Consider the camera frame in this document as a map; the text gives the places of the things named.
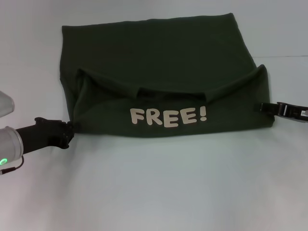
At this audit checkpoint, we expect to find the dark green shirt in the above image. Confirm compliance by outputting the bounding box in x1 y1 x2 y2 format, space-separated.
59 13 276 140

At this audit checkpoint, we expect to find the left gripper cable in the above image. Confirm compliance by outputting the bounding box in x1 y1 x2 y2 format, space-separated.
0 155 25 175

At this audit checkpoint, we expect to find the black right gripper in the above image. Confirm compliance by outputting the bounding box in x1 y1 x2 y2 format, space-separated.
254 102 308 124

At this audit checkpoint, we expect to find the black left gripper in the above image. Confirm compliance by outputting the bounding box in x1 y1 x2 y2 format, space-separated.
14 116 75 155

